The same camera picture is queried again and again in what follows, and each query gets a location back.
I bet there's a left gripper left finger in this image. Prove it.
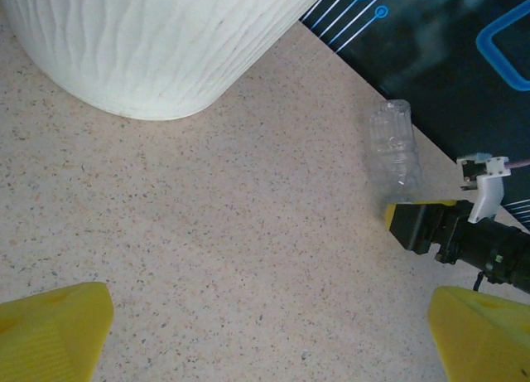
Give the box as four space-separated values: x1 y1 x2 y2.
0 281 115 382

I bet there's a clear ribbed label-free bottle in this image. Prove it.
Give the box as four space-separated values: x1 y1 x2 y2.
369 99 420 206

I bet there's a cream ribbed plastic bin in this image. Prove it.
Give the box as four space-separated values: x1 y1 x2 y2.
0 0 335 121

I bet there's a blue circuit print backdrop panel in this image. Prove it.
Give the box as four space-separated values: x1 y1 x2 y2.
298 0 530 234

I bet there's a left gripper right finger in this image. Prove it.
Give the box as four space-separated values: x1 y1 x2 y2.
426 285 530 382

